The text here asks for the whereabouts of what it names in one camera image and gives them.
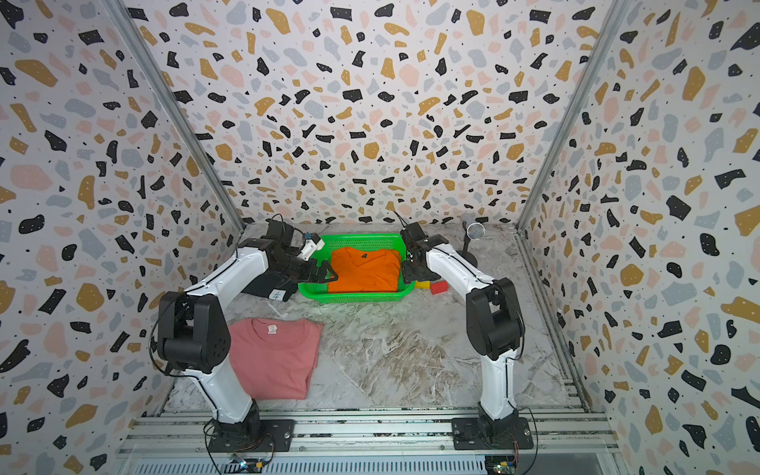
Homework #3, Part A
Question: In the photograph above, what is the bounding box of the orange t-shirt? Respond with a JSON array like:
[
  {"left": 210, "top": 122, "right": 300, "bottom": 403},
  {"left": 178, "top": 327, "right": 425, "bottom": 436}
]
[{"left": 328, "top": 247, "right": 402, "bottom": 294}]

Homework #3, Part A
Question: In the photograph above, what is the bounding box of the green plastic basket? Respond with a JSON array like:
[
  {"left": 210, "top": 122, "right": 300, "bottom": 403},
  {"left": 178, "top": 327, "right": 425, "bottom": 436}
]
[{"left": 299, "top": 234, "right": 415, "bottom": 304}]

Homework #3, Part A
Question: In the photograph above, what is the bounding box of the pink t-shirt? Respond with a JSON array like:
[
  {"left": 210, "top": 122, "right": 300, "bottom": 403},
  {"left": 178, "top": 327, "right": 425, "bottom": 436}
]
[{"left": 229, "top": 318, "right": 323, "bottom": 401}]

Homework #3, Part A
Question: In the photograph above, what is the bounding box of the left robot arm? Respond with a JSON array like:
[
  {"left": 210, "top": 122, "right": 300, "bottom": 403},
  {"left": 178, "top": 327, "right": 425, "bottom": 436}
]
[{"left": 148, "top": 219, "right": 338, "bottom": 428}]

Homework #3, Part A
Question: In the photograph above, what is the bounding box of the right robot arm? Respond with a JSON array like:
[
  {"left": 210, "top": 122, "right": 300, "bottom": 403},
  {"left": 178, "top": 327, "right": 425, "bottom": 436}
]
[{"left": 400, "top": 222, "right": 526, "bottom": 423}]

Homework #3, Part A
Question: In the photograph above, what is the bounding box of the black folded t-shirt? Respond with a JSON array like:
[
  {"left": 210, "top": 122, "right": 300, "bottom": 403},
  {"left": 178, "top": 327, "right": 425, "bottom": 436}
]
[{"left": 239, "top": 239, "right": 298, "bottom": 302}]

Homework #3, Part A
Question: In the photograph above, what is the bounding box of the red block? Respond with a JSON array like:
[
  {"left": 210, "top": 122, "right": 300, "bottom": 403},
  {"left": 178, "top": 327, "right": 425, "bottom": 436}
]
[{"left": 429, "top": 280, "right": 449, "bottom": 295}]

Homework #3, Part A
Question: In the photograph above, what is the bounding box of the white paper label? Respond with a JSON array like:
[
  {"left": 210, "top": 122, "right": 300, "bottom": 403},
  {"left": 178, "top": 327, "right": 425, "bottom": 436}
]
[{"left": 269, "top": 289, "right": 285, "bottom": 301}]

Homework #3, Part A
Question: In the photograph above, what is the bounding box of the black stand with mirror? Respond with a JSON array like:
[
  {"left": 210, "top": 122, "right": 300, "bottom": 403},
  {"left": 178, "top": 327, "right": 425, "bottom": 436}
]
[{"left": 458, "top": 216, "right": 485, "bottom": 267}]

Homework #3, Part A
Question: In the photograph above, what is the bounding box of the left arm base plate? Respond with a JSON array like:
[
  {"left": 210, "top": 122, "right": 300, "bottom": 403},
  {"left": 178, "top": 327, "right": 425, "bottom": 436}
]
[{"left": 208, "top": 419, "right": 296, "bottom": 453}]

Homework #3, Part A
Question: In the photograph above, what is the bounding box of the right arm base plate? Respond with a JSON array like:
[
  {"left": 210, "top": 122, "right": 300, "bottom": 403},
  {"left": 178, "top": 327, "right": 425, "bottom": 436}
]
[{"left": 451, "top": 417, "right": 534, "bottom": 450}]

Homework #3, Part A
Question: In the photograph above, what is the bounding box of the aluminium rail frame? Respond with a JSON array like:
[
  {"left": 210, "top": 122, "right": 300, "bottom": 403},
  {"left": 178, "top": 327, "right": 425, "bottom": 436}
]
[{"left": 115, "top": 407, "right": 627, "bottom": 474}]

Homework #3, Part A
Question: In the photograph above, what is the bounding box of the left corner aluminium post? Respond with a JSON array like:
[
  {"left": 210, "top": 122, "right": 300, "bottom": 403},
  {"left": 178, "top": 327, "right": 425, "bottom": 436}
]
[{"left": 98, "top": 0, "right": 245, "bottom": 234}]

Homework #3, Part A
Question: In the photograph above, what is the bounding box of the corner aluminium post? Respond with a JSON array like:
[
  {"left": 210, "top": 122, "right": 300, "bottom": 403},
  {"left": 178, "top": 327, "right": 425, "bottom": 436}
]
[
  {"left": 516, "top": 0, "right": 631, "bottom": 233},
  {"left": 98, "top": 0, "right": 245, "bottom": 234}
]

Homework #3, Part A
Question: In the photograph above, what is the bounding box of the right corner aluminium post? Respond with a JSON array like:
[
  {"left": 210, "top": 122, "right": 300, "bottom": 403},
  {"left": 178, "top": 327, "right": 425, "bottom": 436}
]
[{"left": 516, "top": 0, "right": 631, "bottom": 233}]

